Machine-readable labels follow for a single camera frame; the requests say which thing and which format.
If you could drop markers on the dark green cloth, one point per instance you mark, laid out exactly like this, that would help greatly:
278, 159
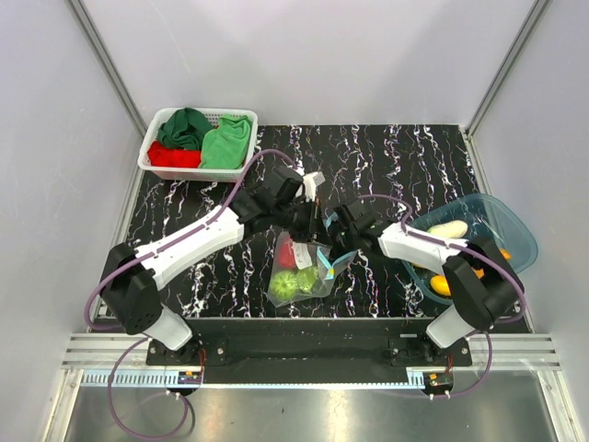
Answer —
185, 129

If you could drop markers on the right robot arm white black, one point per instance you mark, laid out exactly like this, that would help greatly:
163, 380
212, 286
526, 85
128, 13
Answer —
483, 284

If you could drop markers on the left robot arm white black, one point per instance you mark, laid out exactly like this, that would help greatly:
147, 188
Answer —
133, 278

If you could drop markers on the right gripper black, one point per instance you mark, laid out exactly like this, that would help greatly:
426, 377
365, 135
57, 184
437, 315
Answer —
337, 226

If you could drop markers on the orange fake mango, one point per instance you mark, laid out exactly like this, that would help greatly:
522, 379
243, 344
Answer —
506, 254

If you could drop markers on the white paper label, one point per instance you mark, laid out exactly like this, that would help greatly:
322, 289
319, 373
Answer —
302, 255

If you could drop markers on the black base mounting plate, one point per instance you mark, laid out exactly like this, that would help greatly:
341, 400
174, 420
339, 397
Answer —
306, 352

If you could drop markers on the teal plastic container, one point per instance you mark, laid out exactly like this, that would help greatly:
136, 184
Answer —
486, 216

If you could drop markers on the light green cloth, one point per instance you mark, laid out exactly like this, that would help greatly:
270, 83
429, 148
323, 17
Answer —
226, 145

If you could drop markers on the red fake bell pepper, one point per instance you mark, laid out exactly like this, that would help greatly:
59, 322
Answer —
286, 255

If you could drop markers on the red cloth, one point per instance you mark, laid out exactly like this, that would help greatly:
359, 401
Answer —
163, 157

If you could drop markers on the clear zip top bag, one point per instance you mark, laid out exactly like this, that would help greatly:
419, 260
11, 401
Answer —
328, 271

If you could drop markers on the green fake leafy vegetable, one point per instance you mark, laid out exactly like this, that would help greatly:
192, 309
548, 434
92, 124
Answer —
307, 278

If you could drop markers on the yellow fake lemon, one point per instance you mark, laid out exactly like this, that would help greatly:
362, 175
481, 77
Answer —
440, 285

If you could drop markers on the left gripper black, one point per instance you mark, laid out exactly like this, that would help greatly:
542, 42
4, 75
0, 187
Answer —
314, 229

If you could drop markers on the beige fake egg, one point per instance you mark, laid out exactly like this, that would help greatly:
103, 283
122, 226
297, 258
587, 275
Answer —
451, 229

